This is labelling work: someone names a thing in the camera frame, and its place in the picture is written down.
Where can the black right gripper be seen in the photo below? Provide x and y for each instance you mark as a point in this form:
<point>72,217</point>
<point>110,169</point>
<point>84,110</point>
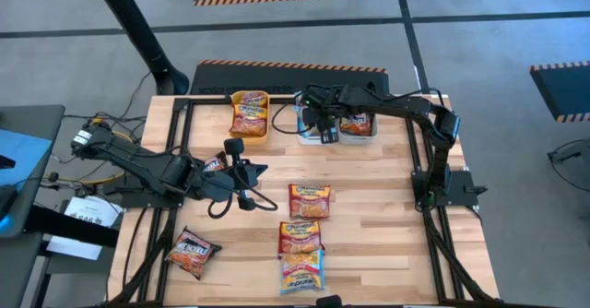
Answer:
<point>322,103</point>

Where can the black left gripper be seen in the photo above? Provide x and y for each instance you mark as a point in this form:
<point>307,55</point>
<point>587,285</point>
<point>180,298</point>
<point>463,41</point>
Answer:
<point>253,173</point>

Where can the red Maruchan ramen pack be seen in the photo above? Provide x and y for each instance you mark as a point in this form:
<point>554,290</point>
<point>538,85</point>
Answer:
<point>252,98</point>
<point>299,236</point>
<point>249,121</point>
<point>309,201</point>

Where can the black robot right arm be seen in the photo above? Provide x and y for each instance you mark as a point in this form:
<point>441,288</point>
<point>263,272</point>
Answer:
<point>405,107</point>

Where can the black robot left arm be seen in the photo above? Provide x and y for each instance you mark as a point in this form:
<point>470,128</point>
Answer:
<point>133,160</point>

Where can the white plastic bin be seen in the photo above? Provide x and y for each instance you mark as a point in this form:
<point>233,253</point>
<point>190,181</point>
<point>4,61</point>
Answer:
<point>313,140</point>

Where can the grey plastic bin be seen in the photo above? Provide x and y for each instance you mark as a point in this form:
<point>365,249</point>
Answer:
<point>359,140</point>

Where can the orange plastic bin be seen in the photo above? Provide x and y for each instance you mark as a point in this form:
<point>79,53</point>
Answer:
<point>251,140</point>

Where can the printed white paper sheet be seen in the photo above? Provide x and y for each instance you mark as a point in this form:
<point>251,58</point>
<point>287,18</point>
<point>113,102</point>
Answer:
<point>90,211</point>

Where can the black desk crossbar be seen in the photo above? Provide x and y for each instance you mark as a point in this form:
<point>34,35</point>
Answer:
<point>69,227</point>

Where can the plain white paper sheet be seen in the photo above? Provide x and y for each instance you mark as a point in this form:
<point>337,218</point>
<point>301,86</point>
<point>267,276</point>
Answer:
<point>74,248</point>

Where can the grey desk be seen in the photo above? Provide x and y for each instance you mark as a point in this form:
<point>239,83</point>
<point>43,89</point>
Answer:
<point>37,123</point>

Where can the small black desk object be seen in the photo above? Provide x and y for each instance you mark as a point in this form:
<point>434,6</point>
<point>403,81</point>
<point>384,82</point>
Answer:
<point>5,161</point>

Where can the black computer mouse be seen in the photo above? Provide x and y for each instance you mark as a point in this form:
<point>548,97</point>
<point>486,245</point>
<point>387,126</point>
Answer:
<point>5,202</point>

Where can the black metal rig frame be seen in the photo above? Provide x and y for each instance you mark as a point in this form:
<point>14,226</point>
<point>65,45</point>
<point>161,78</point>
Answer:
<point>282,99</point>

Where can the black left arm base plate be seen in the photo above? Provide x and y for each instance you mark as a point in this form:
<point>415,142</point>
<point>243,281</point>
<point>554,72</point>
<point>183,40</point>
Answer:
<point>138,203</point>

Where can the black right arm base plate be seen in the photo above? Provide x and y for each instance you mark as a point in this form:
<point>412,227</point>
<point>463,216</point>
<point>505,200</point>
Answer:
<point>463,188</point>

